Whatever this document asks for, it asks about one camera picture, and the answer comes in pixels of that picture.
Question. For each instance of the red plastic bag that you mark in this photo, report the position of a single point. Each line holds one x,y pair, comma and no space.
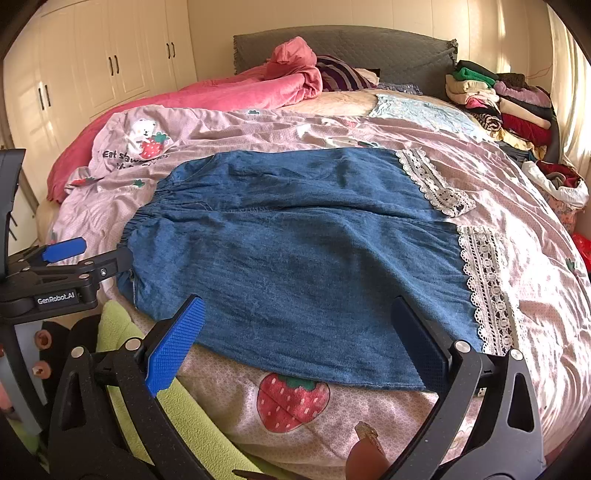
583,246

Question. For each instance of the green fleece sleeve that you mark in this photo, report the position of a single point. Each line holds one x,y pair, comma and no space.
198,432

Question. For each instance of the cream white wardrobe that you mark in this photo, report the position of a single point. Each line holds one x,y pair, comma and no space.
75,60

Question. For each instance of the left hand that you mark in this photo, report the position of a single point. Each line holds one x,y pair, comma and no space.
43,342

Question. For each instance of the cream curtain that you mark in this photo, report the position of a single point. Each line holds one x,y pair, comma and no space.
570,93

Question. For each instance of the white red clothes heap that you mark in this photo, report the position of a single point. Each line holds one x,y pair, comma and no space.
562,188

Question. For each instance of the stack of folded clothes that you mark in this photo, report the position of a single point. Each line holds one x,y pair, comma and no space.
518,116

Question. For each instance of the pink red blanket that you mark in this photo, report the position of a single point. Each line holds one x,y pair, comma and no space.
287,78

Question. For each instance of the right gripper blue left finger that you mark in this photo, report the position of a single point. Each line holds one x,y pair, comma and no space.
169,341

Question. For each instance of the blue denim lace-hem pants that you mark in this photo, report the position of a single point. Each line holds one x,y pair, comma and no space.
299,255

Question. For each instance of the purple striped garment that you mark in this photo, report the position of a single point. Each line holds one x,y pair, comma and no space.
337,75

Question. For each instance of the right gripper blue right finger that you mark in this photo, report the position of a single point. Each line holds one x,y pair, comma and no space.
422,344

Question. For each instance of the right hand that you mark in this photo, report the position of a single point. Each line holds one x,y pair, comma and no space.
367,459

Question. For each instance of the light blue lace cloth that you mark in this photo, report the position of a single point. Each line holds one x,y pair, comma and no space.
432,116

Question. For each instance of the dark grey padded headboard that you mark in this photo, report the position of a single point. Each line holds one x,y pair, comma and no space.
401,57

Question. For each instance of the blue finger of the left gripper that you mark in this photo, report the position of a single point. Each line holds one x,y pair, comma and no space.
63,250
108,264

